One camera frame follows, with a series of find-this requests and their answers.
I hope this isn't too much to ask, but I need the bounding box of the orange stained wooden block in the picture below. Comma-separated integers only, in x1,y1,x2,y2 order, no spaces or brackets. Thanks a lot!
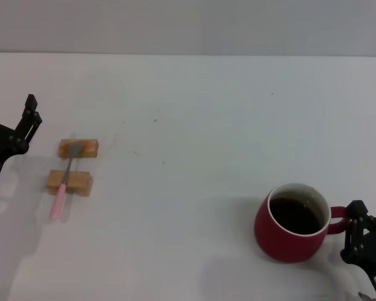
58,139,100,159

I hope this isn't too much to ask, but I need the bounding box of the red ceramic mug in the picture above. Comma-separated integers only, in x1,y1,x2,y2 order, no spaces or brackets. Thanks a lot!
254,181,348,263

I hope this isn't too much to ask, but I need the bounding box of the pink handled metal spoon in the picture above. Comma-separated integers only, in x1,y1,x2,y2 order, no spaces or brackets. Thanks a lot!
49,143,85,220

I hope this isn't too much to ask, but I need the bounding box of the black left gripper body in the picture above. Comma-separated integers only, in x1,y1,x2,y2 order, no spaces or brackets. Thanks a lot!
0,122,29,204

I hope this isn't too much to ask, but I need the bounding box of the plain wooden block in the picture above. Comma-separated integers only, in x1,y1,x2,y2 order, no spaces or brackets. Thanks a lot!
46,169,93,198

